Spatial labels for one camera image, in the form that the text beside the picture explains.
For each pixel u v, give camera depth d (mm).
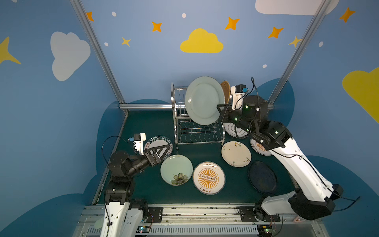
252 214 749
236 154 988
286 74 960
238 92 514
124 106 1160
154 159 549
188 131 1049
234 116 520
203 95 686
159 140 1038
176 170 922
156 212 750
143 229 705
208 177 868
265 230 712
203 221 733
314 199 397
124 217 460
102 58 876
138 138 581
